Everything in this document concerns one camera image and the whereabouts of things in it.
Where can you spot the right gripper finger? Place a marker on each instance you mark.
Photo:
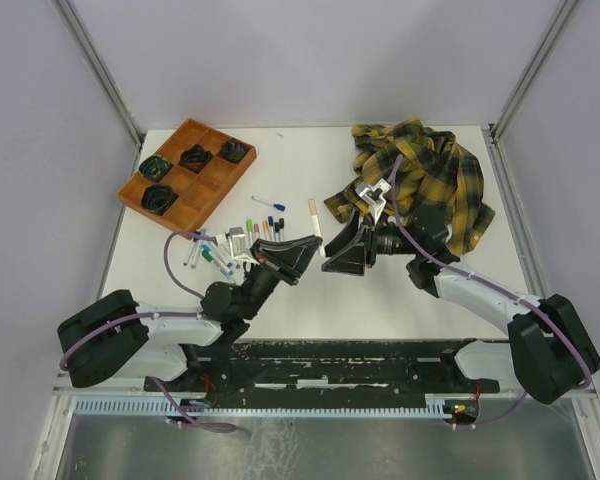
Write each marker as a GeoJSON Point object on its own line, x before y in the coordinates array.
{"type": "Point", "coordinates": [345, 265]}
{"type": "Point", "coordinates": [346, 243]}

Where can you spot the yellow plaid shirt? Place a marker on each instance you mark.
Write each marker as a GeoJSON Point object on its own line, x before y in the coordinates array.
{"type": "Point", "coordinates": [436, 171]}

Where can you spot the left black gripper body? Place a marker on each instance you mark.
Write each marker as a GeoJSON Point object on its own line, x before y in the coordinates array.
{"type": "Point", "coordinates": [266, 274]}

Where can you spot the light blue cap marker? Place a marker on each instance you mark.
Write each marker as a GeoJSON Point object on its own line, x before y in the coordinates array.
{"type": "Point", "coordinates": [219, 257]}

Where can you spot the dark green cap marker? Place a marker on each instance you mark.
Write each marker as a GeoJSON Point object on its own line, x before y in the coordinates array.
{"type": "Point", "coordinates": [223, 269]}

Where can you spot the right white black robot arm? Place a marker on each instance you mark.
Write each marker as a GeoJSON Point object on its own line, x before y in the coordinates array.
{"type": "Point", "coordinates": [548, 351]}

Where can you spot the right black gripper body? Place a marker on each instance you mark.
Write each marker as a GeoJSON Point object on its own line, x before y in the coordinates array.
{"type": "Point", "coordinates": [387, 240]}

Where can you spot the white cable duct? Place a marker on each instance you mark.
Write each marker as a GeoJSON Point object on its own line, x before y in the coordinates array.
{"type": "Point", "coordinates": [160, 406]}

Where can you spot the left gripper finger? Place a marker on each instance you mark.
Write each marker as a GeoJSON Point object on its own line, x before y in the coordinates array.
{"type": "Point", "coordinates": [308, 243]}
{"type": "Point", "coordinates": [293, 265]}

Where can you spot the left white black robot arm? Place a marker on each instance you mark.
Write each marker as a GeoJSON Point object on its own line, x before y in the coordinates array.
{"type": "Point", "coordinates": [118, 336]}

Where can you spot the orange compartment tray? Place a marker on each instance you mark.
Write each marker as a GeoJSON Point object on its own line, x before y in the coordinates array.
{"type": "Point", "coordinates": [187, 177]}

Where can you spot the pink cap white marker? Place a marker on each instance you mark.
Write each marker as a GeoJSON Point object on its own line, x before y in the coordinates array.
{"type": "Point", "coordinates": [315, 218]}

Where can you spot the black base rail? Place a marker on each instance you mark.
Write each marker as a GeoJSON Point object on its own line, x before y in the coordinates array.
{"type": "Point", "coordinates": [335, 374]}

